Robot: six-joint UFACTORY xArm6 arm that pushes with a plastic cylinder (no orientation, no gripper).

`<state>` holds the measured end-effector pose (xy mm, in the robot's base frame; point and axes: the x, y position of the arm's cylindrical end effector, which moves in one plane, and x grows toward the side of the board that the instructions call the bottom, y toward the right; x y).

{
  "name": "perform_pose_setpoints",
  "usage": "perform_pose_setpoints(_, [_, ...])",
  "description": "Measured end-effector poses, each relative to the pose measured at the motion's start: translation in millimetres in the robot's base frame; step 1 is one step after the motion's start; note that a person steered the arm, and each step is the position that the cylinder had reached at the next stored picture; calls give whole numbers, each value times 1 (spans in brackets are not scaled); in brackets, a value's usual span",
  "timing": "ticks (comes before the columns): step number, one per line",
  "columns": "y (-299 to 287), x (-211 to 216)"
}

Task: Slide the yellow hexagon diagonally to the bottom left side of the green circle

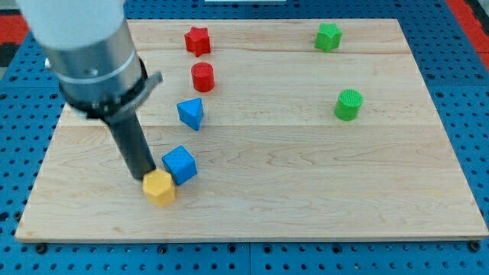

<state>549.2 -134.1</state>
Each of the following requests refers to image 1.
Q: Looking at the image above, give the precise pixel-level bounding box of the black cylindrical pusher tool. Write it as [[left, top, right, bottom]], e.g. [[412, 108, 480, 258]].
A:
[[103, 112, 156, 180]]

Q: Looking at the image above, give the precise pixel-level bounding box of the yellow hexagon block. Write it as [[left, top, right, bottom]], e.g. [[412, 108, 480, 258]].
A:
[[142, 169, 176, 207]]

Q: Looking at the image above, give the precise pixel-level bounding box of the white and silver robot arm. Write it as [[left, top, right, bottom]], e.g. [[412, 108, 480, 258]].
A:
[[16, 0, 163, 180]]

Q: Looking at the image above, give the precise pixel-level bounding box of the blue triangle block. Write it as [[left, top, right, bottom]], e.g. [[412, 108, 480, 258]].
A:
[[176, 98, 204, 131]]

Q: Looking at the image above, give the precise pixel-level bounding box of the blue cube block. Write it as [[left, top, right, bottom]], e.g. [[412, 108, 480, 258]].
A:
[[161, 146, 198, 186]]

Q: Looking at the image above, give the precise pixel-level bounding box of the red cylinder block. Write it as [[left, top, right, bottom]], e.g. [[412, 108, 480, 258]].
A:
[[191, 62, 215, 92]]

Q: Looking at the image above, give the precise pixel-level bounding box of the red star block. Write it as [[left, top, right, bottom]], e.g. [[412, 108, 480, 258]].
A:
[[184, 26, 211, 57]]

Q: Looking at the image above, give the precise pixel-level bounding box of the light wooden board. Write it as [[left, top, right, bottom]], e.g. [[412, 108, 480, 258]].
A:
[[15, 19, 488, 244]]

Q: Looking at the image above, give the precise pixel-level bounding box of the green star block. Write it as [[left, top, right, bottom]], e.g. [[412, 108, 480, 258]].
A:
[[315, 23, 342, 53]]

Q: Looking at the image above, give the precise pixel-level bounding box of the green cylinder block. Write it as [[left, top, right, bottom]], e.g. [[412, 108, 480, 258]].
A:
[[334, 89, 364, 121]]

